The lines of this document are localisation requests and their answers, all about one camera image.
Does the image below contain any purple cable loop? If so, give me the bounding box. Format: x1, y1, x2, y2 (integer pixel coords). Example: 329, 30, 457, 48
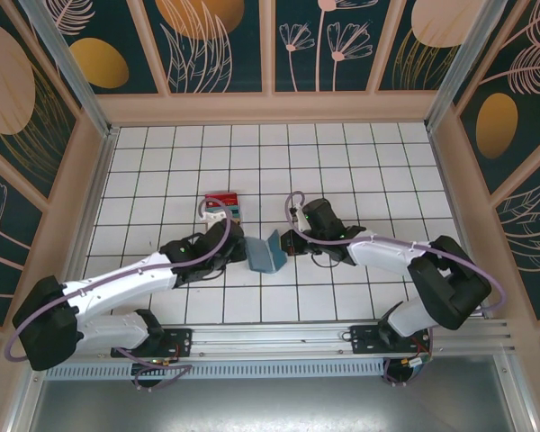
120, 346, 195, 393
382, 357, 422, 389

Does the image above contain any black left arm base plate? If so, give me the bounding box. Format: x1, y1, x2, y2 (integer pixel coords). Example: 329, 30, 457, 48
111, 327, 194, 360

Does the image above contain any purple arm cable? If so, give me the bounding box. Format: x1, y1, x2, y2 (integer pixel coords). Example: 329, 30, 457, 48
284, 190, 508, 316
4, 199, 236, 365

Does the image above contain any aluminium corner post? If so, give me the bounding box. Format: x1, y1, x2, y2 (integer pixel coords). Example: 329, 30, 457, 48
17, 0, 121, 139
424, 0, 519, 132

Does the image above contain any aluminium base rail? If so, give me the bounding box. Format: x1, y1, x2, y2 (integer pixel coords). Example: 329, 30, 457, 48
107, 317, 517, 361

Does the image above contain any aluminium table edge strip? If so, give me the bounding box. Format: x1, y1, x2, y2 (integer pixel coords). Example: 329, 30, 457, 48
66, 127, 119, 326
426, 126, 494, 321

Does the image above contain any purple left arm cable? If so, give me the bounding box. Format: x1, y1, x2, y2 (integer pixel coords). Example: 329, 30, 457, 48
4, 199, 236, 365

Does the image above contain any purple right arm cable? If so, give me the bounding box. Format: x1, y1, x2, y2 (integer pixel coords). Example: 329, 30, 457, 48
284, 190, 508, 316

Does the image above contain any teal card with dark stripe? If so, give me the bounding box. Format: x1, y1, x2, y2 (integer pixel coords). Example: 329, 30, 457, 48
205, 202, 241, 218

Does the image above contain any blue leather card holder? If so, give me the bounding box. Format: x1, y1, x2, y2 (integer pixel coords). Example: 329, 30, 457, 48
244, 229, 288, 275

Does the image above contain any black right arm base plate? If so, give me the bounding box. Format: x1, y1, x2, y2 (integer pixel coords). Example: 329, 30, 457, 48
349, 323, 435, 357

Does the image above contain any slotted grey cable duct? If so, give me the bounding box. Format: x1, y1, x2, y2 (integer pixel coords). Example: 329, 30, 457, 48
44, 362, 387, 381

